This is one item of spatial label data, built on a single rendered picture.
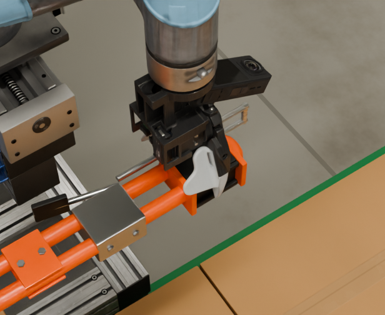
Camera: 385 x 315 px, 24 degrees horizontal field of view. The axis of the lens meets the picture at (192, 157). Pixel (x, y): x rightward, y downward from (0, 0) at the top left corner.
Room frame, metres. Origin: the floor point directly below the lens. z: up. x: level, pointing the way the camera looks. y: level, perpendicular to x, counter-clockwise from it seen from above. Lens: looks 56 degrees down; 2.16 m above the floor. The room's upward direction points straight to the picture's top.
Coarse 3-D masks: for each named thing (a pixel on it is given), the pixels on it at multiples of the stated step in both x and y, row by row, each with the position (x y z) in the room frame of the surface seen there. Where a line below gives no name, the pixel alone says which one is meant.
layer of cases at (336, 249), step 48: (336, 192) 1.01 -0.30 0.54; (384, 192) 1.01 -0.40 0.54; (240, 240) 0.89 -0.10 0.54; (288, 240) 0.89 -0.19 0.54; (336, 240) 0.89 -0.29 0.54; (384, 240) 0.89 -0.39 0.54; (192, 288) 0.79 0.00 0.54; (240, 288) 0.79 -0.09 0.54; (288, 288) 0.79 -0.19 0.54; (336, 288) 0.79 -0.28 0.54; (384, 288) 0.79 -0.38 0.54
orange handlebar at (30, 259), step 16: (144, 176) 0.61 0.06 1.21; (160, 176) 0.62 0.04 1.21; (128, 192) 0.59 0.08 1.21; (176, 192) 0.59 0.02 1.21; (144, 208) 0.57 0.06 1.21; (160, 208) 0.57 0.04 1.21; (64, 224) 0.54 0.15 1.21; (32, 240) 0.52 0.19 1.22; (48, 240) 0.53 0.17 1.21; (0, 256) 0.50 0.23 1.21; (16, 256) 0.50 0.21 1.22; (32, 256) 0.50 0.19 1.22; (48, 256) 0.50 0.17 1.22; (64, 256) 0.50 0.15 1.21; (80, 256) 0.50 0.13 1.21; (0, 272) 0.48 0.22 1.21; (16, 272) 0.48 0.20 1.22; (32, 272) 0.48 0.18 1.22; (48, 272) 0.48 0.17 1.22; (64, 272) 0.49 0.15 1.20; (16, 288) 0.46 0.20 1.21; (32, 288) 0.46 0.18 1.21; (0, 304) 0.44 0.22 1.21
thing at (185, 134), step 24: (144, 96) 0.60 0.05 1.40; (168, 96) 0.60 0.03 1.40; (192, 96) 0.59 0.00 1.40; (144, 120) 0.60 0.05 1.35; (168, 120) 0.59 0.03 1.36; (192, 120) 0.60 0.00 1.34; (216, 120) 0.61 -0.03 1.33; (168, 144) 0.57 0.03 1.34; (192, 144) 0.60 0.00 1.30; (168, 168) 0.57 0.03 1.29
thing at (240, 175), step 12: (204, 144) 0.65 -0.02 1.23; (228, 144) 0.65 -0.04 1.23; (192, 156) 0.63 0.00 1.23; (240, 156) 0.63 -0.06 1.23; (180, 168) 0.62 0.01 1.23; (192, 168) 0.62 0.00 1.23; (240, 168) 0.62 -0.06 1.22; (168, 180) 0.62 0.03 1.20; (180, 180) 0.60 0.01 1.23; (228, 180) 0.62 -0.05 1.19; (240, 180) 0.62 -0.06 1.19; (204, 192) 0.60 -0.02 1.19; (192, 204) 0.58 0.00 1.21
